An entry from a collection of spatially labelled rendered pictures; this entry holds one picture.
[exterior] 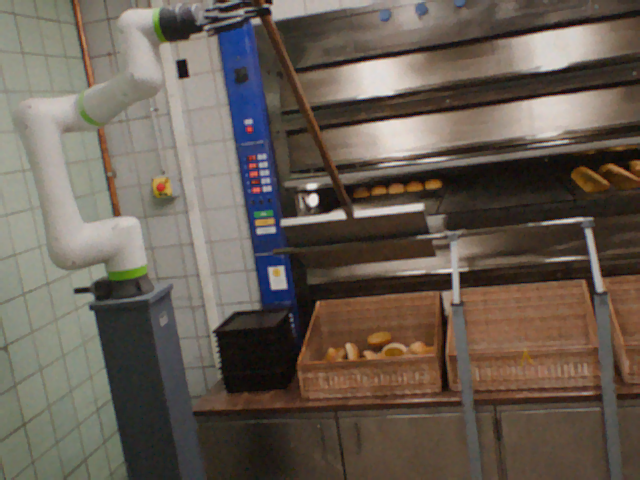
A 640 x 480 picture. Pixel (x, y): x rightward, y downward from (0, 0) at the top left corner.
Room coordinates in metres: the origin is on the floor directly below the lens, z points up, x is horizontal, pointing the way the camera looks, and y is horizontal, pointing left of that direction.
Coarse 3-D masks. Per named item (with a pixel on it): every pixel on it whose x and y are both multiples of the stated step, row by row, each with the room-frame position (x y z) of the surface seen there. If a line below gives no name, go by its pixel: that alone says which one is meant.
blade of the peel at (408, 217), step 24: (312, 216) 2.66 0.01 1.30; (336, 216) 2.63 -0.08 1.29; (360, 216) 2.60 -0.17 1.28; (384, 216) 2.59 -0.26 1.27; (408, 216) 2.58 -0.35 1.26; (312, 240) 2.75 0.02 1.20; (336, 240) 2.74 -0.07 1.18; (432, 240) 2.70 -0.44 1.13; (312, 264) 2.90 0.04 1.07; (336, 264) 2.89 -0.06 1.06
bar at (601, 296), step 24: (360, 240) 2.71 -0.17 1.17; (384, 240) 2.68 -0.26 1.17; (408, 240) 2.66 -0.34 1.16; (456, 240) 2.60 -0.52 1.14; (456, 264) 2.53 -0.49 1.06; (456, 288) 2.46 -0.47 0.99; (600, 288) 2.31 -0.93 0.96; (456, 312) 2.40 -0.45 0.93; (600, 312) 2.28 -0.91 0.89; (456, 336) 2.40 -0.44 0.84; (600, 336) 2.28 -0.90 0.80; (600, 360) 2.29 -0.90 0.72
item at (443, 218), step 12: (636, 192) 2.83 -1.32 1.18; (528, 204) 2.94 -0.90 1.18; (540, 204) 2.90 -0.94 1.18; (552, 204) 2.88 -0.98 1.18; (564, 204) 2.86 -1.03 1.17; (576, 204) 2.85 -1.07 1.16; (588, 204) 2.84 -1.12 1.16; (600, 204) 2.83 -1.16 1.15; (612, 204) 2.82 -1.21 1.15; (624, 204) 2.81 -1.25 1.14; (432, 216) 3.01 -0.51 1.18; (444, 216) 2.99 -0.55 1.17; (456, 216) 2.98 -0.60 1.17; (468, 216) 2.96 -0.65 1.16; (480, 216) 2.95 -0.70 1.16; (492, 216) 2.94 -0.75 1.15; (504, 216) 2.93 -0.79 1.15
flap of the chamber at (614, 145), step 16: (592, 144) 2.70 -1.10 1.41; (608, 144) 2.68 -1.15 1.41; (624, 144) 2.66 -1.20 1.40; (464, 160) 2.82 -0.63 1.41; (480, 160) 2.80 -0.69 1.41; (496, 160) 2.79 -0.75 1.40; (512, 160) 2.82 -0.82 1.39; (528, 160) 2.88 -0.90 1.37; (352, 176) 2.94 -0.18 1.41; (368, 176) 2.92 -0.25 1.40; (384, 176) 2.95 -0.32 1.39; (400, 176) 3.02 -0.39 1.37
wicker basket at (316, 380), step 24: (336, 312) 3.08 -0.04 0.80; (360, 312) 3.05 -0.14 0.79; (384, 312) 3.02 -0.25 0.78; (408, 312) 2.99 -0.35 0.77; (432, 312) 2.97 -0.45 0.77; (312, 336) 2.92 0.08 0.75; (336, 336) 3.05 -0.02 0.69; (360, 336) 3.02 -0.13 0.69; (432, 336) 2.94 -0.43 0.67; (312, 360) 2.86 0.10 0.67; (336, 360) 2.63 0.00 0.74; (360, 360) 2.60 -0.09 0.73; (384, 360) 2.58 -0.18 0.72; (408, 360) 2.55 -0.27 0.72; (312, 384) 2.79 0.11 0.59; (336, 384) 2.75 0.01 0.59; (360, 384) 2.71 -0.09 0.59; (384, 384) 2.58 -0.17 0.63; (408, 384) 2.56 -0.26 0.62; (432, 384) 2.54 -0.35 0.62
